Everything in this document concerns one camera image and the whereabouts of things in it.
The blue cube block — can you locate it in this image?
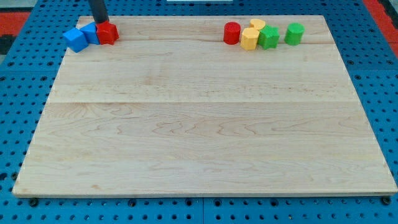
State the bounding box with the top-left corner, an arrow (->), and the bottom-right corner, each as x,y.
63,28 -> 89,53

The light wooden board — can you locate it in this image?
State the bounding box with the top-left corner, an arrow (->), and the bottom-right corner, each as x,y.
12,16 -> 397,198

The red cylinder block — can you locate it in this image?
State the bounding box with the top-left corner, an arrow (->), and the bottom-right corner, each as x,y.
223,22 -> 241,45

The yellow hexagon block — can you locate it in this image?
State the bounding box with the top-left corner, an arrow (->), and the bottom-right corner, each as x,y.
240,27 -> 259,50

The green star block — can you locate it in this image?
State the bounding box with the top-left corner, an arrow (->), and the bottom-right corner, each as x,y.
258,25 -> 280,50

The yellow heart block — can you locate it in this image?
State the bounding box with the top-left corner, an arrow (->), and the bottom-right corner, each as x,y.
249,19 -> 266,30

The red star block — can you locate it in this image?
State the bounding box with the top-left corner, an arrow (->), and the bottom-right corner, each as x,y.
96,21 -> 119,45

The green cylinder block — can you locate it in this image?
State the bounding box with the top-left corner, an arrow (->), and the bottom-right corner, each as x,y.
284,22 -> 305,45

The blue triangular block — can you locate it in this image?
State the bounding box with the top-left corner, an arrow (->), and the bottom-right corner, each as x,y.
80,22 -> 100,45

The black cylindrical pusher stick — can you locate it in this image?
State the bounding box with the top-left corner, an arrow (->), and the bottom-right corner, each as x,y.
88,0 -> 109,24

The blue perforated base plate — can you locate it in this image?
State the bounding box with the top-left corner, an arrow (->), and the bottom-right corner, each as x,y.
1,0 -> 397,223

